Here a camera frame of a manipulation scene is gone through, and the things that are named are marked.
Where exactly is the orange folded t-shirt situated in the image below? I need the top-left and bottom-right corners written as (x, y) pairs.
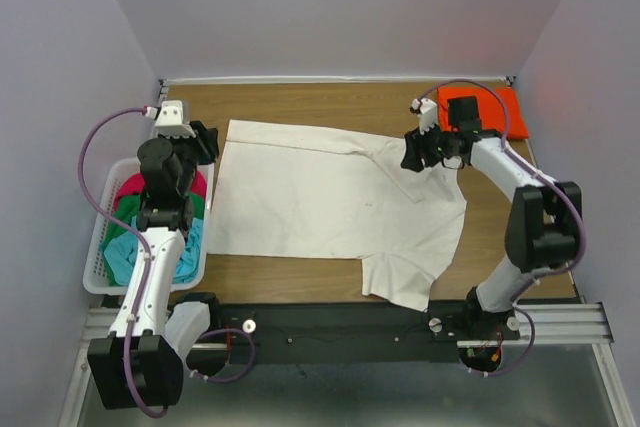
top-left (437, 86), bottom-right (529, 140)

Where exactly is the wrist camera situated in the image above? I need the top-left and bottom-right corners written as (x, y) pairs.
top-left (143, 100), bottom-right (196, 139)
top-left (410, 98), bottom-right (439, 135)

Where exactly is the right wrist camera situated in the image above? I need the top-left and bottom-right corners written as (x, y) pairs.
top-left (410, 98), bottom-right (439, 135)

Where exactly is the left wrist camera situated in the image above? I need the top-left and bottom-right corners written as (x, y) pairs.
top-left (143, 100), bottom-right (196, 139)

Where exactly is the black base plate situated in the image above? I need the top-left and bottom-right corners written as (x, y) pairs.
top-left (217, 301), bottom-right (520, 364)

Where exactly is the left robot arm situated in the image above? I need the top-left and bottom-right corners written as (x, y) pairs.
top-left (87, 121), bottom-right (222, 418)

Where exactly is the aluminium frame rail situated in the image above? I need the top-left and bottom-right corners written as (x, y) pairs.
top-left (58, 302), bottom-right (632, 427)

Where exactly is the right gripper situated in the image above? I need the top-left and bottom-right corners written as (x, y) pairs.
top-left (400, 119), bottom-right (458, 173)

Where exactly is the white laundry basket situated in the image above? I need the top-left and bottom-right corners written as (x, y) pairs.
top-left (83, 158), bottom-right (215, 296)

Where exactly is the green t-shirt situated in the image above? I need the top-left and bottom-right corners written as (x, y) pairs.
top-left (101, 193), bottom-right (205, 249)

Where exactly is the magenta t-shirt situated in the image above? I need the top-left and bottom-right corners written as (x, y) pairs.
top-left (114, 172), bottom-right (207, 201)

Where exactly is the white t-shirt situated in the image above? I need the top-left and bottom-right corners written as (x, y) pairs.
top-left (207, 120), bottom-right (467, 311)

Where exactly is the light blue t-shirt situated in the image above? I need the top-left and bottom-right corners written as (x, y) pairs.
top-left (101, 218), bottom-right (203, 286)

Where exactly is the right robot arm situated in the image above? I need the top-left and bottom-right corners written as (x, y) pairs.
top-left (401, 96), bottom-right (586, 339)

